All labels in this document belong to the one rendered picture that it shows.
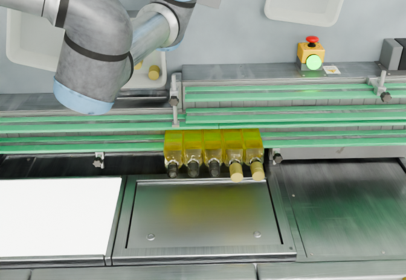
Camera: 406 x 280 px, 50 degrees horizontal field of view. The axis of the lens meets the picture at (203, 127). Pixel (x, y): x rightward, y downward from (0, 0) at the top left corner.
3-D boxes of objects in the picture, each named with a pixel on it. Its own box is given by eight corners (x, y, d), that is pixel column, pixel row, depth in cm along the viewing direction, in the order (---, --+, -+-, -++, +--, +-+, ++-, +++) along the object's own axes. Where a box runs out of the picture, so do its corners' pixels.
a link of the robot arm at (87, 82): (202, -3, 118) (113, 63, 72) (184, 45, 126) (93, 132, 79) (164, -22, 118) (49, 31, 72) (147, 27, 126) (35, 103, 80)
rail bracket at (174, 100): (171, 114, 137) (170, 135, 126) (168, 64, 128) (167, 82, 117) (180, 113, 137) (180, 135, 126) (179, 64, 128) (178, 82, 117)
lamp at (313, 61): (304, 67, 136) (307, 71, 134) (306, 54, 134) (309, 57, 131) (319, 67, 136) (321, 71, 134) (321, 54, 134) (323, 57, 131)
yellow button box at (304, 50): (295, 61, 143) (300, 70, 137) (298, 40, 139) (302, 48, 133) (316, 61, 143) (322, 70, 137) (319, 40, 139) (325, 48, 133)
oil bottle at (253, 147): (237, 130, 141) (244, 169, 123) (238, 115, 138) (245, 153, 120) (255, 129, 141) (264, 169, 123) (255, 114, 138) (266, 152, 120)
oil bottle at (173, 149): (167, 132, 141) (163, 172, 123) (165, 117, 138) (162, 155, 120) (183, 131, 141) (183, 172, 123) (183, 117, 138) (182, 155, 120)
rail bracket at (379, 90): (362, 82, 134) (379, 102, 122) (367, 60, 130) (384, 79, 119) (375, 82, 134) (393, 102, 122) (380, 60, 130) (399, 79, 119)
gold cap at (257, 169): (257, 173, 121) (260, 183, 117) (247, 168, 120) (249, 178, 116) (265, 165, 119) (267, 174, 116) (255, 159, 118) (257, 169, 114)
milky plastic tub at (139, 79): (115, 77, 144) (112, 89, 136) (107, 10, 132) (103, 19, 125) (168, 76, 144) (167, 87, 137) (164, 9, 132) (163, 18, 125)
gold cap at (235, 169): (228, 163, 119) (229, 174, 115) (240, 161, 118) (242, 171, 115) (230, 174, 121) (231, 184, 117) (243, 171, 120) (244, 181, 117)
